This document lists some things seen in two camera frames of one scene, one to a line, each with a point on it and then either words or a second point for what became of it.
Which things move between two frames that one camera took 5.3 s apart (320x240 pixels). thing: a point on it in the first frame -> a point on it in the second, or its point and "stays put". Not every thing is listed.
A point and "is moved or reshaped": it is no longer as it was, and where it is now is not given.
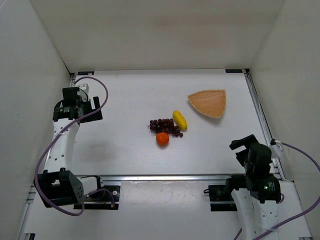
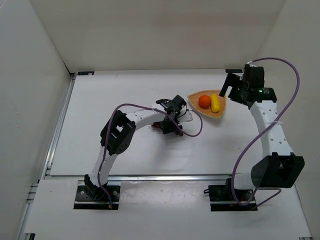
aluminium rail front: (163, 178) stays put
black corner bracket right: (233, 70) stays put
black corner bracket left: (85, 73) stays put
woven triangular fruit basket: (212, 103) stays put
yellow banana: (179, 120) is moved or reshaped
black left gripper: (92, 113) -> (170, 126)
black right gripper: (241, 144) -> (232, 88)
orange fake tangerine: (162, 138) -> (204, 101)
